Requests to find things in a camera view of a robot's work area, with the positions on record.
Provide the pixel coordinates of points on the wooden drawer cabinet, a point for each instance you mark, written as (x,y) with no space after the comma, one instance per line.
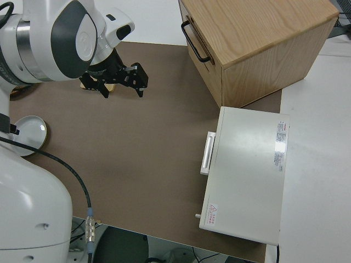
(260,41)

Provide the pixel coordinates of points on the black round base plate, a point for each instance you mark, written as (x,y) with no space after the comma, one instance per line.
(120,246)

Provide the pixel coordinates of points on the brown woven item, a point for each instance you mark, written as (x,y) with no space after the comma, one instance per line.
(17,90)

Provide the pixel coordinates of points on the gray round plate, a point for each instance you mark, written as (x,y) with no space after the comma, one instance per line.
(30,131)

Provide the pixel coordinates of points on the brown table mat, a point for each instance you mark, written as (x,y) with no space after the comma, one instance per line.
(137,153)

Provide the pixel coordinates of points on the dark mesh item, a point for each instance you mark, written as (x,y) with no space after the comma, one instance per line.
(342,23)

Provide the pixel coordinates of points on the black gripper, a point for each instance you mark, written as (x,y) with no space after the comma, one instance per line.
(107,69)

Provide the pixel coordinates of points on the light wooden block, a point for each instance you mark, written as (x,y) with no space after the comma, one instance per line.
(111,87)

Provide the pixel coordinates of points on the white toaster oven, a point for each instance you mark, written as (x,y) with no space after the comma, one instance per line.
(244,175)

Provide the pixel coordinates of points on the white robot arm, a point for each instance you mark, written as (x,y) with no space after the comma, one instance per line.
(35,41)

